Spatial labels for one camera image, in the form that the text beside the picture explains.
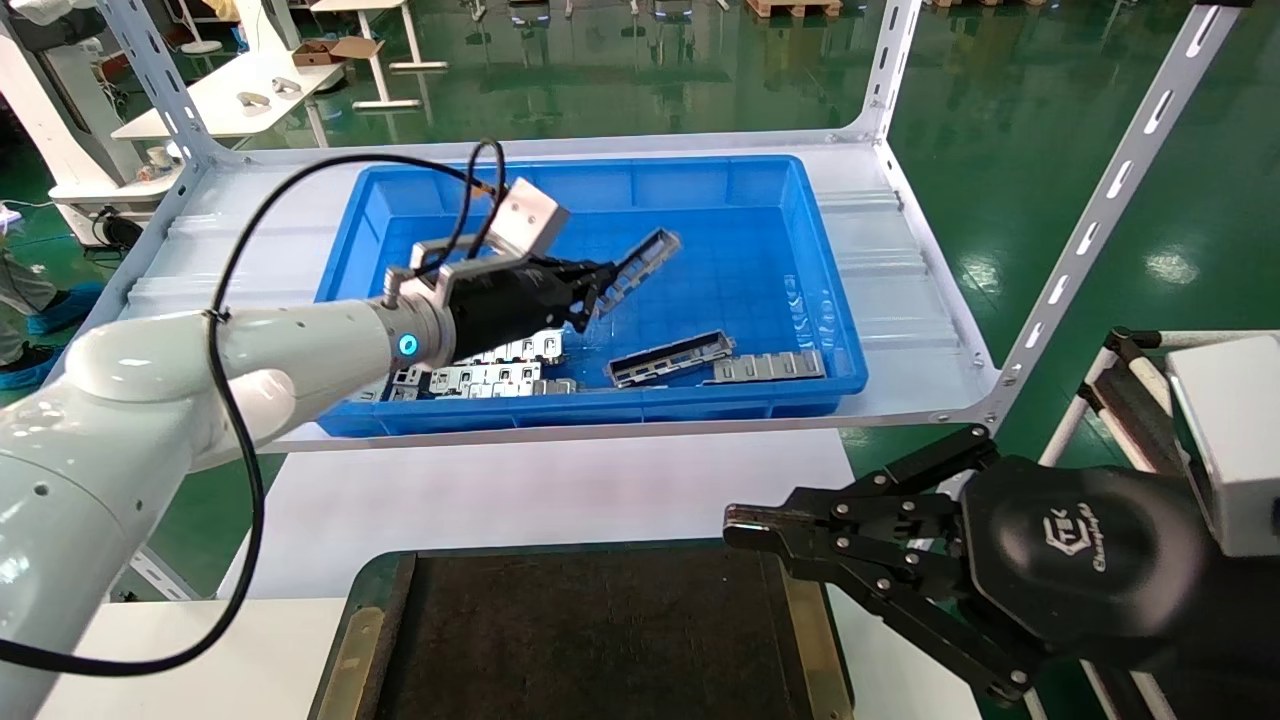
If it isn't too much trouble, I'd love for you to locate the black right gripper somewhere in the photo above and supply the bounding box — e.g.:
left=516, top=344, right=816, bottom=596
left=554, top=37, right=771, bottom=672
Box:
left=724, top=425, right=1280, bottom=703

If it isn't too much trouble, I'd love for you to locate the white robot column with base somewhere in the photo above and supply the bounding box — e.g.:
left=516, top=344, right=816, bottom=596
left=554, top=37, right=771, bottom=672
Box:
left=0, top=0, right=186, bottom=248

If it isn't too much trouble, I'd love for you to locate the white round-base floor stand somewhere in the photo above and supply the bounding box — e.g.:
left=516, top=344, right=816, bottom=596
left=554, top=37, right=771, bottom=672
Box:
left=180, top=0, right=227, bottom=57

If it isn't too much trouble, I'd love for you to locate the person with blue shoe covers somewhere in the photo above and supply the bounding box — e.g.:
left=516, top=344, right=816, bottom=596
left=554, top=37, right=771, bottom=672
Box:
left=0, top=215, right=106, bottom=393

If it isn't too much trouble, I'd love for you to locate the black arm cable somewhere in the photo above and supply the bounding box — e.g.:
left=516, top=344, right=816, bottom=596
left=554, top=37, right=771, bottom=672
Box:
left=0, top=140, right=508, bottom=678

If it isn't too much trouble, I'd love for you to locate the grey ribbed metal strip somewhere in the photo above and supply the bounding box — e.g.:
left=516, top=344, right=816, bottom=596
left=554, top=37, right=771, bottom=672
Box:
left=712, top=350, right=828, bottom=386

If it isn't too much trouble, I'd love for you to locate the white office table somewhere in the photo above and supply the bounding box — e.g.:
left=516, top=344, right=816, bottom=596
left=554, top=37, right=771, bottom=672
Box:
left=110, top=50, right=347, bottom=151

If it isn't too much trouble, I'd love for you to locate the long dark metal channel part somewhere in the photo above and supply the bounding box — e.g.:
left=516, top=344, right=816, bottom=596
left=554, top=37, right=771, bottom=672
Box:
left=595, top=228, right=683, bottom=319
left=605, top=330, right=737, bottom=389

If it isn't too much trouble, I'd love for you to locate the large blue plastic bin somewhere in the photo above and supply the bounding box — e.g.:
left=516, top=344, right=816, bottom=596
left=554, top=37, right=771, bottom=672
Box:
left=315, top=155, right=869, bottom=439

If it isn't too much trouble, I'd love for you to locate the white table with T-foot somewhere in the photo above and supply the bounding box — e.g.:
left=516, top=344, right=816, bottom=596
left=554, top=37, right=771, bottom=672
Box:
left=310, top=0, right=451, bottom=112

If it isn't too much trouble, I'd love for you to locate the wooden pallet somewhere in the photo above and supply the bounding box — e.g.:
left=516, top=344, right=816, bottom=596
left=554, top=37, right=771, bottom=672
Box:
left=745, top=0, right=843, bottom=20

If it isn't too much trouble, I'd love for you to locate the white tube stand black padding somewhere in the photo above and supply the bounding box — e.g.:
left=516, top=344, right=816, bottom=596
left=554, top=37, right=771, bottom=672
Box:
left=1040, top=328, right=1280, bottom=483

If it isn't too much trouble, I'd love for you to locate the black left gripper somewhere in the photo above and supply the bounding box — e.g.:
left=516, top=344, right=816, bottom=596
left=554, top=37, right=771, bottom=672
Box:
left=445, top=256, right=620, bottom=365

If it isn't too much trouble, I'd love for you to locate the white perforated metal rack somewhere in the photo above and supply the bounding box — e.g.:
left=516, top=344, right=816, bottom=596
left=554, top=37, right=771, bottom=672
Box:
left=0, top=0, right=1251, bottom=603

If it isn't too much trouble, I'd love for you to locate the black flat container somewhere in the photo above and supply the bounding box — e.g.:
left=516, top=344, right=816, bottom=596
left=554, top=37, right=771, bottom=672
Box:
left=308, top=540, right=856, bottom=720

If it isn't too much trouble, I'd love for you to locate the brown cardboard box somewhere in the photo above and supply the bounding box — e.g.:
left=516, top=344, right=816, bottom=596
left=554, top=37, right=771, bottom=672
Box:
left=293, top=38, right=383, bottom=68

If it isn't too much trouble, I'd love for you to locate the silver slotted metal strip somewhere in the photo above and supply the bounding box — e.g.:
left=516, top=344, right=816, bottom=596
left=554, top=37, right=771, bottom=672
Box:
left=430, top=362, right=544, bottom=394
left=478, top=330, right=566, bottom=367
left=470, top=378, right=579, bottom=399

